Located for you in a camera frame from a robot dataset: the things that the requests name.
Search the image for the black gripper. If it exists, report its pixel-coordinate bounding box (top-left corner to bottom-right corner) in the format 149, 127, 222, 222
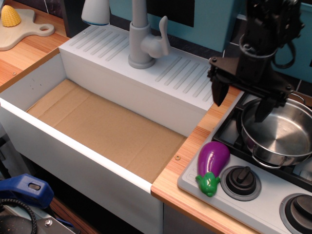
207, 52, 293, 122

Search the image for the stainless steel pot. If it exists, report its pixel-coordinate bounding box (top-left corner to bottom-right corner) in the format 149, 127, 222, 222
240, 99, 312, 169

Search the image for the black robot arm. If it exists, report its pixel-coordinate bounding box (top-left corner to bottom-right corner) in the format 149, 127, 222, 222
208, 0, 304, 122

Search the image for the white toy sink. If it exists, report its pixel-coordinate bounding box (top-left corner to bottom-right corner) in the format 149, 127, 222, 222
0, 24, 231, 234

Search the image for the cardboard sheet in sink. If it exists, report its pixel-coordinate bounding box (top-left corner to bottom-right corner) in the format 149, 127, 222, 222
28, 79, 186, 183

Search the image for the black burner grate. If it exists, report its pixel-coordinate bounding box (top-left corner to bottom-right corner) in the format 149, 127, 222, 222
213, 93, 312, 191

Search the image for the purple toy eggplant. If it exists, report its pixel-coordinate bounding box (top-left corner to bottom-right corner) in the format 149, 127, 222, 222
195, 141, 230, 197

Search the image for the teal cabinet box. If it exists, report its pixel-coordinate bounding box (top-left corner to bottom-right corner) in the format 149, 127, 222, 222
109, 0, 250, 53

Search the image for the black left stove knob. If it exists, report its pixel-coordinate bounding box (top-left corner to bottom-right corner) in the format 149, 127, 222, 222
221, 166, 262, 202

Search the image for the black stove knob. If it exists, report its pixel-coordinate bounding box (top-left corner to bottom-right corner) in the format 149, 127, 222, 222
279, 193, 312, 234
221, 166, 262, 202

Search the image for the grey toy stove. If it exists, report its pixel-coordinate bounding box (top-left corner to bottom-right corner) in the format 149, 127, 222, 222
177, 94, 312, 234

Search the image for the grey toy faucet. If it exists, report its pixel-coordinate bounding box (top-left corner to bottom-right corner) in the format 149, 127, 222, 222
128, 0, 171, 69

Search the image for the black right stove knob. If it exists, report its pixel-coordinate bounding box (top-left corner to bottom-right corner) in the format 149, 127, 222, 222
279, 193, 312, 234

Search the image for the white soap dispenser bottle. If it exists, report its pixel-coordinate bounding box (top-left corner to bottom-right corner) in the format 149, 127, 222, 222
81, 0, 110, 26

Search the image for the blue clamp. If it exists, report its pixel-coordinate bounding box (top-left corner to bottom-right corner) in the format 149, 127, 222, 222
0, 174, 54, 209

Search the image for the wooden cutting board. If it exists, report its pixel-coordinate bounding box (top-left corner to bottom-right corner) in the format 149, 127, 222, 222
0, 9, 55, 51

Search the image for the yellow toy corn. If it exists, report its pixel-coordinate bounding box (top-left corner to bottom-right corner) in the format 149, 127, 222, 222
1, 5, 21, 27

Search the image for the grey metal bracket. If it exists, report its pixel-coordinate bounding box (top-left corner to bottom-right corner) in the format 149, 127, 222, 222
0, 210, 81, 234

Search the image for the black braided cable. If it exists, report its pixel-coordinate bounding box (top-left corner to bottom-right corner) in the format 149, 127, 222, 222
0, 197, 38, 234

